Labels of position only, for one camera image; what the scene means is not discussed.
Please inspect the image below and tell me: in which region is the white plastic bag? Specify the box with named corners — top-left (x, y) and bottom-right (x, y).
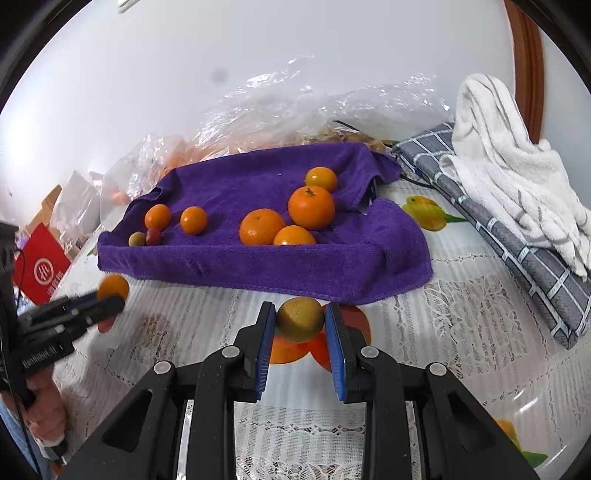
top-left (50, 171), bottom-right (105, 241)

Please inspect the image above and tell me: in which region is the pile of brown longans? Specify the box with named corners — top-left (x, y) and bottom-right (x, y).
top-left (286, 121), bottom-right (393, 153)

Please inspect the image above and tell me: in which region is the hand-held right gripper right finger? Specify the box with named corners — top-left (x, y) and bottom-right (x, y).
top-left (324, 302), bottom-right (541, 480)

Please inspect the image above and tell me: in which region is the large orange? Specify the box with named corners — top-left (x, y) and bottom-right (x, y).
top-left (288, 185), bottom-right (336, 232)

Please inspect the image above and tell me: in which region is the fruit print lace tablecloth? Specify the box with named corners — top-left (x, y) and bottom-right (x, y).
top-left (46, 178), bottom-right (591, 480)

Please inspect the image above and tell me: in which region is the purple towel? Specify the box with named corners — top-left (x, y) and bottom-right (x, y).
top-left (97, 142), bottom-right (433, 305)

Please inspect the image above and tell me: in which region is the small orange mandarin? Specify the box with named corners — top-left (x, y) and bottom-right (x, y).
top-left (144, 204), bottom-right (172, 230)
top-left (273, 224), bottom-right (317, 246)
top-left (239, 209), bottom-right (287, 245)
top-left (180, 206), bottom-right (208, 235)

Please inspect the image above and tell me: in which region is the wooden door frame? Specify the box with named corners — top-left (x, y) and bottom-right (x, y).
top-left (503, 0), bottom-right (548, 144)

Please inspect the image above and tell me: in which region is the person's left hand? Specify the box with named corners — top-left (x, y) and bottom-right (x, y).
top-left (21, 364), bottom-right (68, 452)

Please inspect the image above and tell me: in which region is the pile of bagged mandarins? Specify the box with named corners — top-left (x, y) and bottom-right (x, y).
top-left (108, 138), bottom-right (250, 206)

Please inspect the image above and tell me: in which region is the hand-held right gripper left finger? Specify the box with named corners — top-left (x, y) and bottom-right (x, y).
top-left (58, 301), bottom-right (278, 480)

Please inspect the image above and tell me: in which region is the white striped towel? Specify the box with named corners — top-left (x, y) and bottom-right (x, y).
top-left (438, 74), bottom-right (591, 282)

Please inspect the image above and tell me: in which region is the wooden chair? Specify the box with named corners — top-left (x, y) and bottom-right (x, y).
top-left (28, 185), bottom-right (63, 232)

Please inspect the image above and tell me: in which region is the yellow-green citrus fruit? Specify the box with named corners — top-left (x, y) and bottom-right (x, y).
top-left (276, 298), bottom-right (325, 343)

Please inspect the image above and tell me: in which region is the grey checked cloth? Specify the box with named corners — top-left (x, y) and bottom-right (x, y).
top-left (392, 121), bottom-right (591, 349)

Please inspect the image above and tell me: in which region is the clear plastic bag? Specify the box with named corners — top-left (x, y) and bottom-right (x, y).
top-left (102, 133), bottom-right (204, 205)
top-left (194, 55), bottom-right (451, 154)

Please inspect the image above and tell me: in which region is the yellow-orange kumquat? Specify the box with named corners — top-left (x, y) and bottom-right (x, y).
top-left (305, 167), bottom-right (338, 193)
top-left (97, 274), bottom-right (130, 302)

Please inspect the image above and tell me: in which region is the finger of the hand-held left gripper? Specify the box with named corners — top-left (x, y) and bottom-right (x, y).
top-left (48, 290), bottom-right (102, 318)
top-left (45, 295), bottom-right (127, 339)

